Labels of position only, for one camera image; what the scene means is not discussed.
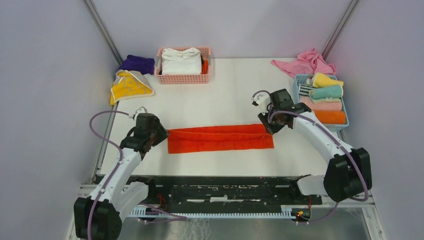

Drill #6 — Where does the yellow green teal towel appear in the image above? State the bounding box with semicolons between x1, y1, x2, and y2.
309;84;344;104

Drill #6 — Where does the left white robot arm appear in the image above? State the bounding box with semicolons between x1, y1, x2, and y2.
73;112;169;240

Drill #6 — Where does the pink perforated basket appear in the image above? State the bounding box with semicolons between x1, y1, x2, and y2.
154;46;212;85

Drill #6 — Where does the rolled yellow towel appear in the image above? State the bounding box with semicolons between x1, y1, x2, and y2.
311;72;344;88

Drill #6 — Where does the white slotted cable duct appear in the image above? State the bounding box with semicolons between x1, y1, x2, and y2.
128;206;296;220

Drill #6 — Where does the blue perforated basket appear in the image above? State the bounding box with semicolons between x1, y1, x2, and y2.
292;74;350;132

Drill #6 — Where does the aluminium corner rail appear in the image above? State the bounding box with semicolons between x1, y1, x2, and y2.
82;0;123;65
321;0;361;60

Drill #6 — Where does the aluminium corner rail left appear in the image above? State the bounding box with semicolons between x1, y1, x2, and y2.
82;0;123;65

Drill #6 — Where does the orange cloth in pink basket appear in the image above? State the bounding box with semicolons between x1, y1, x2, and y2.
201;59;209;75

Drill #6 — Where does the purple cloth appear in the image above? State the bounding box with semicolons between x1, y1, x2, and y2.
118;54;155;75

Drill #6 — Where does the aluminium corner rail right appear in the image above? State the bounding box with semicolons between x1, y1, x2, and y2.
321;0;361;60

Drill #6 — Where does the white folded cloth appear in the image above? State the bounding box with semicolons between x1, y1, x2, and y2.
161;47;202;75

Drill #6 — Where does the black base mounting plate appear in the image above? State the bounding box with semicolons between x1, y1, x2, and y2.
126;175;324;215

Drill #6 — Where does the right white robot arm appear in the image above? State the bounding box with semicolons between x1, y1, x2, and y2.
251;88;372;204

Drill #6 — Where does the orange red towel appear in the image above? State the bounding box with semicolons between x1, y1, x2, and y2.
167;124;274;154

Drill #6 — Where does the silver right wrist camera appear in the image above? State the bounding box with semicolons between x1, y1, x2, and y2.
251;92;271;116

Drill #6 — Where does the rolled striped towel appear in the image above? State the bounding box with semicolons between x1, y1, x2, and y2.
298;84;314;97

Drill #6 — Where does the pink crumpled towel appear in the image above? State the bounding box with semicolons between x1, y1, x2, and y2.
270;48;337;78

